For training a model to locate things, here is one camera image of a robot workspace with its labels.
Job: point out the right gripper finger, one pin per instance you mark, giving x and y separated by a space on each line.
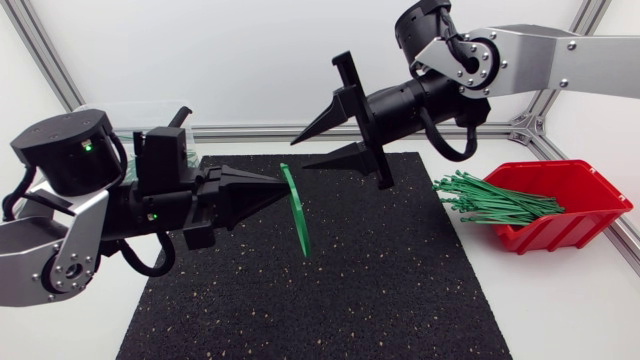
335 112
352 157

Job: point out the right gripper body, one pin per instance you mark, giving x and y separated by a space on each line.
392 112

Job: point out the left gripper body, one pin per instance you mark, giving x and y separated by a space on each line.
200 210

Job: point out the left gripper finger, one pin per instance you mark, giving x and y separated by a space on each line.
250 195

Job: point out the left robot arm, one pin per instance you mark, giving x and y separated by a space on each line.
75 240

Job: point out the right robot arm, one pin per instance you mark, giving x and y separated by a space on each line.
550 60

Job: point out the clear plastic bin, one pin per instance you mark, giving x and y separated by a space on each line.
125 117

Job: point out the red plastic box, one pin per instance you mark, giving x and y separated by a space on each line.
585 200

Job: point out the black speckled mat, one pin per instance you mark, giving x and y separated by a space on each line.
350 280

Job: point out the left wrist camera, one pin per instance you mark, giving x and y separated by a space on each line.
162 160

